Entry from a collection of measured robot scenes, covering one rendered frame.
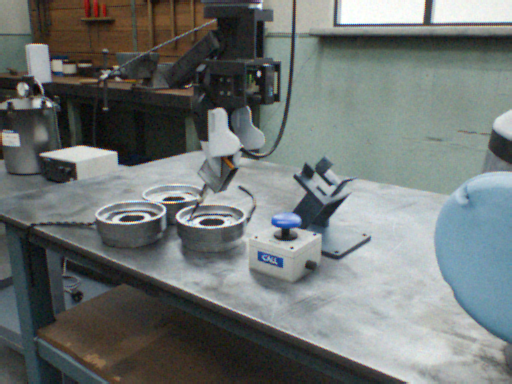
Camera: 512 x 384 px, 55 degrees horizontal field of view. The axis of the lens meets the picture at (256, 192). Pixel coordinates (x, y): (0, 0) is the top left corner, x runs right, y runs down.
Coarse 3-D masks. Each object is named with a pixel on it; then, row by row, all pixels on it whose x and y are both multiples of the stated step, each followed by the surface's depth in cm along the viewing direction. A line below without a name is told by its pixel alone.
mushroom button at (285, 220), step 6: (276, 216) 64; (282, 216) 64; (288, 216) 64; (294, 216) 64; (276, 222) 63; (282, 222) 63; (288, 222) 63; (294, 222) 63; (300, 222) 64; (282, 228) 63; (288, 228) 63; (288, 234) 65
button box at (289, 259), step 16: (256, 240) 64; (272, 240) 64; (288, 240) 64; (304, 240) 64; (320, 240) 66; (256, 256) 65; (272, 256) 63; (288, 256) 62; (304, 256) 63; (320, 256) 67; (272, 272) 64; (288, 272) 62; (304, 272) 64
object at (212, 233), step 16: (192, 208) 78; (208, 208) 79; (224, 208) 79; (176, 224) 73; (208, 224) 77; (224, 224) 74; (240, 224) 72; (192, 240) 71; (208, 240) 70; (224, 240) 71; (240, 240) 74
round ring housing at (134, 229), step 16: (112, 208) 79; (128, 208) 80; (144, 208) 81; (160, 208) 79; (112, 224) 71; (128, 224) 71; (144, 224) 72; (160, 224) 74; (112, 240) 73; (128, 240) 72; (144, 240) 73
